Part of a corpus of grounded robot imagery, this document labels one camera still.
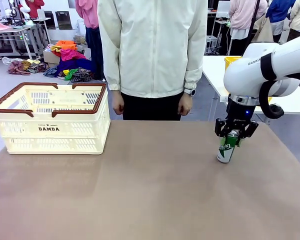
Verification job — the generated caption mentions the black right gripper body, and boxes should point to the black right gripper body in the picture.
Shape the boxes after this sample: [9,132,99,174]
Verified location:
[224,96,254,131]

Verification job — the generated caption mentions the green drink can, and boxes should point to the green drink can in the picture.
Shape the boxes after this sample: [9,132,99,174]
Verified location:
[216,129,240,165]

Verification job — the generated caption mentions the person right forearm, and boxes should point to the person right forearm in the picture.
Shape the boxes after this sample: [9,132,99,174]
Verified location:
[98,37,122,91]

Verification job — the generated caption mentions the person left forearm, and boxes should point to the person left forearm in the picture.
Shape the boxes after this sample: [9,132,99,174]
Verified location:
[183,37,208,90]

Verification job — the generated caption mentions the cream plastic shopping basket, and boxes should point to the cream plastic shopping basket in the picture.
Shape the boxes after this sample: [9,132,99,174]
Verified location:
[0,82,111,155]

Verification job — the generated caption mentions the person left hand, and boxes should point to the person left hand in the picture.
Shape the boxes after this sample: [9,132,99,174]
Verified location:
[177,92,194,116]

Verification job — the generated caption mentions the person right hand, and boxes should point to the person right hand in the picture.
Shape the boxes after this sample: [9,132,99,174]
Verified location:
[112,90,126,116]

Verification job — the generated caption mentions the white side table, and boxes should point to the white side table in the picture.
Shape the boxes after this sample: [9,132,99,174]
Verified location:
[202,55,300,116]

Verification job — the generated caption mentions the black trousers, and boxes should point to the black trousers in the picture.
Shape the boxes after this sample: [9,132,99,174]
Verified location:
[120,91,186,121]

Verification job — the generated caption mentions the beige coat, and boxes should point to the beige coat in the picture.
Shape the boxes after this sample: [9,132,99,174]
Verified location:
[252,14,275,45]

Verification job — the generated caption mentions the person in pink sweater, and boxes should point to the person in pink sweater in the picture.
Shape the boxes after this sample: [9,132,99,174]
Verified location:
[228,0,261,56]

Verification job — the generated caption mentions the cream white jacket torso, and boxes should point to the cream white jacket torso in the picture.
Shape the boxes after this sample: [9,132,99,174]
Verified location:
[97,0,208,99]

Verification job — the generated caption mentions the person in blue jacket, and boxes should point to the person in blue jacket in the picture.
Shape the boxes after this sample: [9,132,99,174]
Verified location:
[266,0,297,43]

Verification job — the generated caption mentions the checkered cloth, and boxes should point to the checkered cloth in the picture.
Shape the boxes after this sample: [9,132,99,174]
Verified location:
[70,68,93,83]

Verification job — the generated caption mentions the green cloth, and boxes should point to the green cloth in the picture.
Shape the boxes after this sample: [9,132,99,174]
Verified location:
[64,67,80,81]

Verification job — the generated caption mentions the dark blue cloth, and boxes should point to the dark blue cloth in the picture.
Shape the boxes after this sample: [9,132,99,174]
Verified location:
[56,58,96,76]

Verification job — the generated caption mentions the person in pink hoodie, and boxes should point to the person in pink hoodie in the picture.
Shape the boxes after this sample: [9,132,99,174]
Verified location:
[74,0,105,81]

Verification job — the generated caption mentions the orange cloth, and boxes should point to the orange cloth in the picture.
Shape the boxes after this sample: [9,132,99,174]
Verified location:
[55,39,78,52]

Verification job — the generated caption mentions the cardboard box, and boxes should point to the cardboard box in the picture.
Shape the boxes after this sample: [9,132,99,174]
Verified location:
[43,49,61,68]

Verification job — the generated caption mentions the patterned brown cloth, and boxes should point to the patterned brown cloth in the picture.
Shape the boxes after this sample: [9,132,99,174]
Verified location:
[7,60,31,76]

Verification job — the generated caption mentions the person in red top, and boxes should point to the person in red top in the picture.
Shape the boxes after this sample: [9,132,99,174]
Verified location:
[17,0,45,20]

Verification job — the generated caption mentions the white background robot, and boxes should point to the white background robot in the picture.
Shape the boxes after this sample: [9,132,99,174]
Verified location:
[18,0,35,26]

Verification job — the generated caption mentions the grey background work table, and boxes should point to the grey background work table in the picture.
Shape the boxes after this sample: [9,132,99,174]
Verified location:
[0,23,45,60]

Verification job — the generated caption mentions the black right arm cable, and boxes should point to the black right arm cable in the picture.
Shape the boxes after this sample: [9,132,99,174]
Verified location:
[259,52,285,120]

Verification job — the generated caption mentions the brown basket handle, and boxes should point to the brown basket handle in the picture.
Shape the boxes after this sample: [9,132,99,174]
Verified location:
[51,82,108,118]
[0,82,59,118]

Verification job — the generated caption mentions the black wall panel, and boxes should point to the black wall panel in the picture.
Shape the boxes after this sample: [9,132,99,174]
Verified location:
[43,10,56,30]
[55,10,73,30]

